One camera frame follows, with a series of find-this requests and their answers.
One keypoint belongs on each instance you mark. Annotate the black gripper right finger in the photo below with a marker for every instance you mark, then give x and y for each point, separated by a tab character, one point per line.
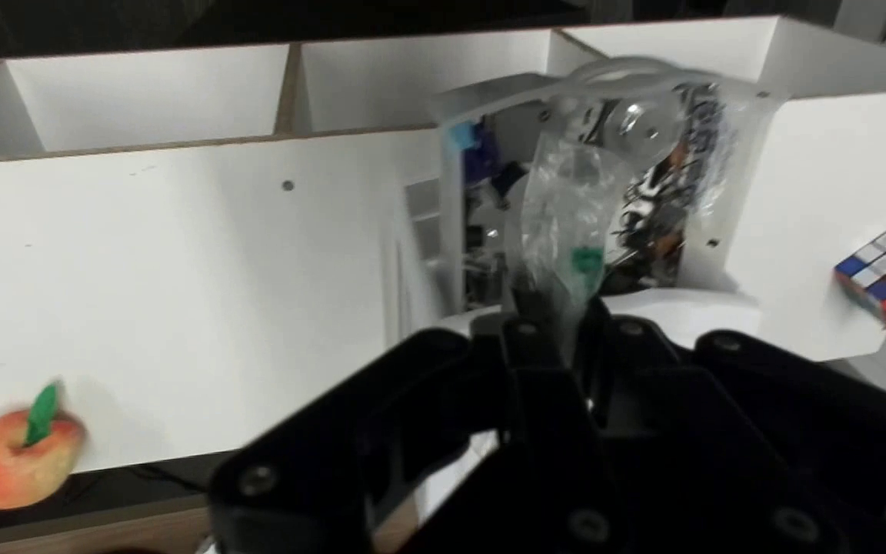
733	445

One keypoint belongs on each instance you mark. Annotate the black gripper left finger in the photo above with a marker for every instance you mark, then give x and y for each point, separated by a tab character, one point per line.
331	473

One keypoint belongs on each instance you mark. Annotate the clear top drawer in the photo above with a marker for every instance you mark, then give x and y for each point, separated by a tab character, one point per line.
487	141

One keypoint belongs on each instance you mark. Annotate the clear plastic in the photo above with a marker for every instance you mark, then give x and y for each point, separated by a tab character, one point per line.
601	197

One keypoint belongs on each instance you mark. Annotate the white shelf cabinet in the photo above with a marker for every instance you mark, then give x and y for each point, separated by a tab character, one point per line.
198	240

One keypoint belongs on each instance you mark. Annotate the peach toy fruit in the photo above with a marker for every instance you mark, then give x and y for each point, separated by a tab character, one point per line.
39	449

